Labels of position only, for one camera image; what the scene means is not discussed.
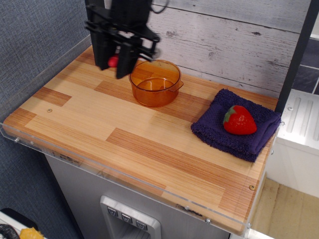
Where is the black braided hose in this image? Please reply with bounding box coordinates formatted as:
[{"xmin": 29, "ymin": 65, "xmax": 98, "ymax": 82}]
[{"xmin": 0, "ymin": 224, "xmax": 21, "ymax": 239}]

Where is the purple folded towel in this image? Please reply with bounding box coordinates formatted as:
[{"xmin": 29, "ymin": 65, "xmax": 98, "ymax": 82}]
[{"xmin": 190, "ymin": 89, "xmax": 281, "ymax": 162}]

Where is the dark grey left post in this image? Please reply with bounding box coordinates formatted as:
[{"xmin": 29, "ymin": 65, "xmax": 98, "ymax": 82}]
[{"xmin": 84, "ymin": 0, "xmax": 113, "ymax": 67}]

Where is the clear acrylic table guard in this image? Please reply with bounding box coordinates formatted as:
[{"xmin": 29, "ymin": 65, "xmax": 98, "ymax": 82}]
[{"xmin": 4, "ymin": 38, "xmax": 271, "ymax": 236}]

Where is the red handled metal spoon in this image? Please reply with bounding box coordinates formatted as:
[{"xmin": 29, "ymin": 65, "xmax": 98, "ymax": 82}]
[{"xmin": 108, "ymin": 54, "xmax": 119, "ymax": 68}]

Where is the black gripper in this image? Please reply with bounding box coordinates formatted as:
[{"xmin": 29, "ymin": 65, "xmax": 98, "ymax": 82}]
[{"xmin": 92, "ymin": 0, "xmax": 160, "ymax": 79}]

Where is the white toy sink unit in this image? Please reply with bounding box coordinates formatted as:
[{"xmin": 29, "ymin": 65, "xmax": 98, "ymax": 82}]
[{"xmin": 265, "ymin": 90, "xmax": 319, "ymax": 197}]

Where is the grey cabinet with dispenser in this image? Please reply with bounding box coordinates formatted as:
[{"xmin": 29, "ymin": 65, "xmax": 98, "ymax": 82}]
[{"xmin": 46, "ymin": 156, "xmax": 230, "ymax": 239}]

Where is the dark grey right post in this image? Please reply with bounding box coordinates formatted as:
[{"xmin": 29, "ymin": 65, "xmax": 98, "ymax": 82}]
[{"xmin": 275, "ymin": 0, "xmax": 319, "ymax": 114}]

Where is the orange transparent plastic pot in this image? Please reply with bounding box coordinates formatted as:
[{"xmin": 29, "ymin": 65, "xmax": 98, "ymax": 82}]
[{"xmin": 129, "ymin": 60, "xmax": 184, "ymax": 107}]

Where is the yellow cloth piece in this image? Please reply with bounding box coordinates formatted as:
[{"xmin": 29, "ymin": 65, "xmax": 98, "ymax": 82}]
[{"xmin": 19, "ymin": 228, "xmax": 44, "ymax": 239}]

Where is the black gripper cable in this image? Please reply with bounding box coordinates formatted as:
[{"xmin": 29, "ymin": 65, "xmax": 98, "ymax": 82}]
[{"xmin": 149, "ymin": 0, "xmax": 170, "ymax": 14}]

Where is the red toy strawberry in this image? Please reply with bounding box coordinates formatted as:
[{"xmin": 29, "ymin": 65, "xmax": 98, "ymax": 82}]
[{"xmin": 223, "ymin": 105, "xmax": 257, "ymax": 135}]

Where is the dark grey post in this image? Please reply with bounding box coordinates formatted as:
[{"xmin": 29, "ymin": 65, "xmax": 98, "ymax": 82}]
[
  {"xmin": 275, "ymin": 0, "xmax": 319, "ymax": 114},
  {"xmin": 84, "ymin": 0, "xmax": 113, "ymax": 67}
]

